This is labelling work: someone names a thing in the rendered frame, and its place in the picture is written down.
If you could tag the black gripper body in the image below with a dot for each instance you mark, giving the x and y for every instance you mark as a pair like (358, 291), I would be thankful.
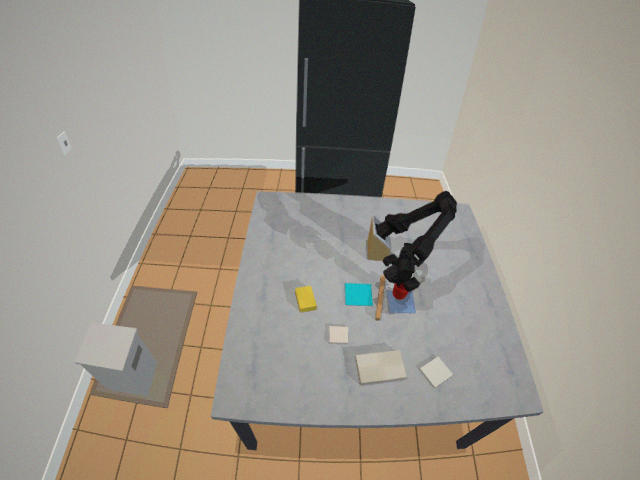
(410, 284)

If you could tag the wooden plank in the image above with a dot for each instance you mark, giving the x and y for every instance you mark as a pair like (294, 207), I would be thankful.
(380, 298)

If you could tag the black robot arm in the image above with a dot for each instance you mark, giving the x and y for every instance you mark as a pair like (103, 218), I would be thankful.
(423, 245)

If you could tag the red cup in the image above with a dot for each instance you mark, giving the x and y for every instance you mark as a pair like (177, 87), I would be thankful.
(399, 292)

